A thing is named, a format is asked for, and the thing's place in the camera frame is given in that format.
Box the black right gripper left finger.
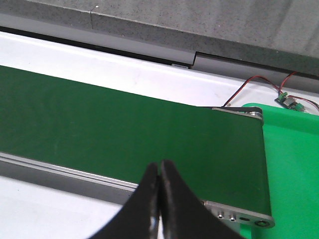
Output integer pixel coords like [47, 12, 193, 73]
[91, 163, 160, 239]

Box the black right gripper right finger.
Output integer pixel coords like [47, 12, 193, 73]
[159, 160, 242, 239]

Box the green conveyor belt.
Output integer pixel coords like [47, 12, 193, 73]
[0, 67, 271, 215]

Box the green plastic tray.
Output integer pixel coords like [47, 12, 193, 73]
[241, 103, 319, 239]

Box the small green circuit board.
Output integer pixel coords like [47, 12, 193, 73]
[275, 92, 306, 112]

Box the grey speckled stone counter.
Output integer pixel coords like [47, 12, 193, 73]
[0, 0, 319, 77]

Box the aluminium conveyor frame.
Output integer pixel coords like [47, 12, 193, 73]
[0, 107, 275, 228]

